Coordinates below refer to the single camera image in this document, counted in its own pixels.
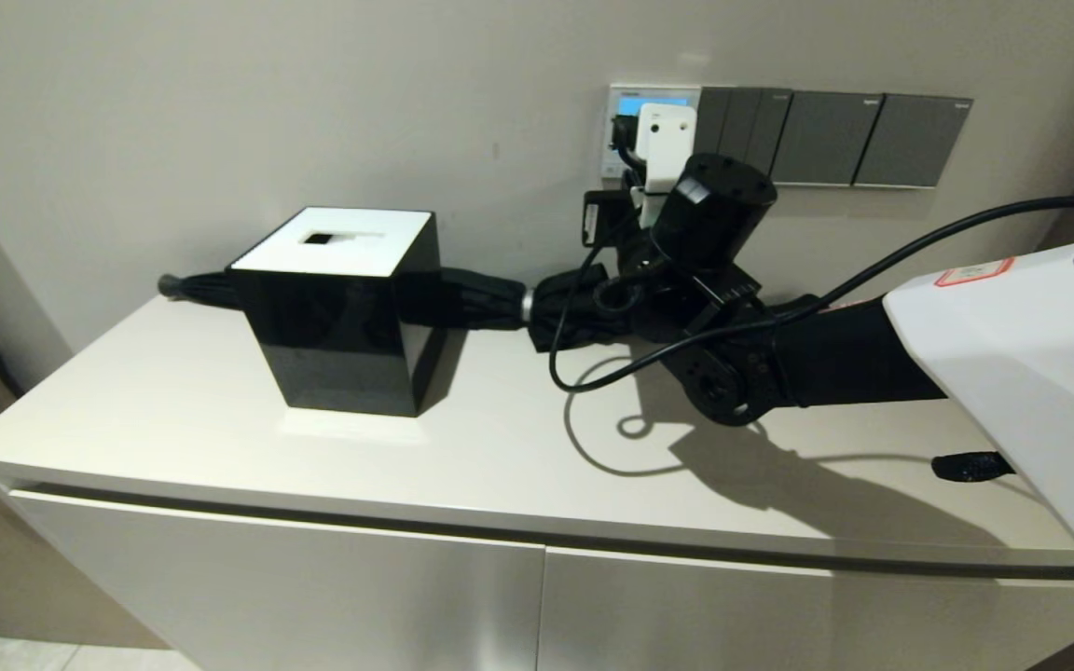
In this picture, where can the white wall thermostat panel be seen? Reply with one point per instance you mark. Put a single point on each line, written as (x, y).
(630, 101)

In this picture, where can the white cabinet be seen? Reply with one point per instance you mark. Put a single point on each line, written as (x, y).
(406, 447)

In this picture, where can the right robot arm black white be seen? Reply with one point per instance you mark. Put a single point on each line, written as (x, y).
(854, 354)

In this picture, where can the black tissue box white lid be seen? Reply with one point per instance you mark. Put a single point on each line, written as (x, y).
(341, 335)

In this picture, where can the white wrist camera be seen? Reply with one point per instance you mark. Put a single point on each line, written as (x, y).
(666, 140)

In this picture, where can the white cabinet door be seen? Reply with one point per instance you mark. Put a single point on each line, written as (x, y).
(267, 596)
(779, 615)

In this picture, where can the grey triple wall switch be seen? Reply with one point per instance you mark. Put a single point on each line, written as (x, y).
(742, 121)

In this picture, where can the black folded umbrella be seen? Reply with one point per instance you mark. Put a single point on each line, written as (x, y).
(490, 298)

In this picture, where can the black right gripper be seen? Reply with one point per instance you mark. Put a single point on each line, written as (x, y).
(709, 219)

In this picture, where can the grey single wall switch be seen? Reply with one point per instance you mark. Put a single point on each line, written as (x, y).
(826, 138)
(915, 140)

